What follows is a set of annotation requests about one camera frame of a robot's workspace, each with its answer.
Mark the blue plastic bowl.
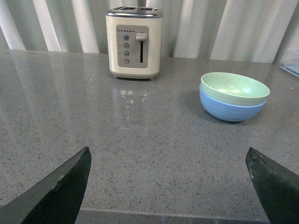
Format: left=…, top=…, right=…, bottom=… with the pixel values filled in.
left=199, top=84, right=267, bottom=122

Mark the left gripper dark camera-gripper right finger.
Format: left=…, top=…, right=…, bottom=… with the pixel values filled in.
left=245, top=147, right=299, bottom=224

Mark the cream two-slot toaster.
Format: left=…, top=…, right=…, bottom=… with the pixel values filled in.
left=106, top=6, right=164, bottom=80

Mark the clear plastic food container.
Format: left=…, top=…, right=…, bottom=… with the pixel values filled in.
left=281, top=48, right=299, bottom=77

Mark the white pleated curtain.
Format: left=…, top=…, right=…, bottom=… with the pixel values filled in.
left=0, top=0, right=299, bottom=63

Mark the left gripper dark camera-gripper left finger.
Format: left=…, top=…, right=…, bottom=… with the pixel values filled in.
left=0, top=147, right=91, bottom=224

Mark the green plastic bowl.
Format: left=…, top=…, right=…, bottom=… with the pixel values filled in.
left=200, top=72, right=270, bottom=106

